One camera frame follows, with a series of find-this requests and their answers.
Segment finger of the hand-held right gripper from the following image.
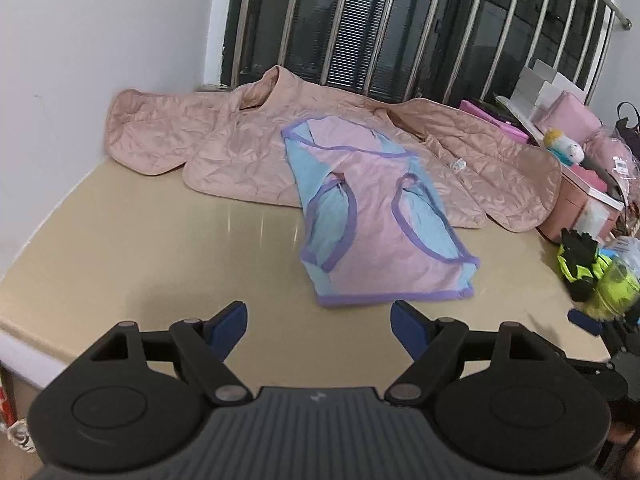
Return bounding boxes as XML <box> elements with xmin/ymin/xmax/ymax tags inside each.
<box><xmin>567</xmin><ymin>308</ymin><xmax>632</xmax><ymax>357</ymax></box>

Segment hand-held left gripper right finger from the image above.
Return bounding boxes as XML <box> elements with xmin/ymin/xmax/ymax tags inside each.
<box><xmin>384</xmin><ymin>300</ymin><xmax>563</xmax><ymax>407</ymax></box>

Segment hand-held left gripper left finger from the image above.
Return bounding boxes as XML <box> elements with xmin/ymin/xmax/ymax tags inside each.
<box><xmin>75</xmin><ymin>301</ymin><xmax>253</xmax><ymax>407</ymax></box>

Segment pink and blue shirt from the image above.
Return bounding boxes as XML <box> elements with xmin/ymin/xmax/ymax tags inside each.
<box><xmin>281</xmin><ymin>116</ymin><xmax>481</xmax><ymax>308</ymax></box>

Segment person's right forearm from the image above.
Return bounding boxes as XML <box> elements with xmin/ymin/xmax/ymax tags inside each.
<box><xmin>607</xmin><ymin>399</ymin><xmax>640</xmax><ymax>446</ymax></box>

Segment clear plastic jar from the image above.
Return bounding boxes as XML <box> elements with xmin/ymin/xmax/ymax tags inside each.
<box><xmin>589</xmin><ymin>252</ymin><xmax>640</xmax><ymax>322</ymax></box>

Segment black and yellow gloves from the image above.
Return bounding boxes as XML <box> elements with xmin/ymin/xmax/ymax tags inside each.
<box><xmin>556</xmin><ymin>228</ymin><xmax>614</xmax><ymax>304</ymax></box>

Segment pink storage box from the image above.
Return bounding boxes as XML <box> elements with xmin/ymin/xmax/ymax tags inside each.
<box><xmin>536</xmin><ymin>160</ymin><xmax>626</xmax><ymax>245</ymax></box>

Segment pink item in plastic wrap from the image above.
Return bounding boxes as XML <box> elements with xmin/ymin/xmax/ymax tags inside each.
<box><xmin>582</xmin><ymin>132</ymin><xmax>640</xmax><ymax>186</ymax></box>

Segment pink quilted jacket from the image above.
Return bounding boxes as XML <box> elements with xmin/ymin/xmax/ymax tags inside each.
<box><xmin>103</xmin><ymin>66</ymin><xmax>563</xmax><ymax>233</ymax></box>

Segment small plush toy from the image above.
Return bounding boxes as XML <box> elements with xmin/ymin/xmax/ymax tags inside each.
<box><xmin>542</xmin><ymin>128</ymin><xmax>587</xmax><ymax>166</ymax></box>

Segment black handbag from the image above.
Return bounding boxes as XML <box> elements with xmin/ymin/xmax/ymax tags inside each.
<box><xmin>612</xmin><ymin>102</ymin><xmax>640</xmax><ymax>161</ymax></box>

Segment pink padded pouch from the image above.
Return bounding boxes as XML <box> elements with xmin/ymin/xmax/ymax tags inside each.
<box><xmin>532</xmin><ymin>90</ymin><xmax>604</xmax><ymax>147</ymax></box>

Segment magenta flat box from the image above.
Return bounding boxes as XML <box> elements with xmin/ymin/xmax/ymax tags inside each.
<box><xmin>459</xmin><ymin>99</ymin><xmax>531</xmax><ymax>146</ymax></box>

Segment stack of white boxes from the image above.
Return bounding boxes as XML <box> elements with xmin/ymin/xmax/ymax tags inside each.
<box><xmin>512</xmin><ymin>59</ymin><xmax>587</xmax><ymax>121</ymax></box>

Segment dark window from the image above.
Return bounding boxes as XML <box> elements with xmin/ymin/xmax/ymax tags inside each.
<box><xmin>220</xmin><ymin>0</ymin><xmax>613</xmax><ymax>108</ymax></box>

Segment metal window railing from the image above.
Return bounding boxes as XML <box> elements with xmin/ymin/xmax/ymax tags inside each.
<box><xmin>220</xmin><ymin>0</ymin><xmax>633</xmax><ymax>108</ymax></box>

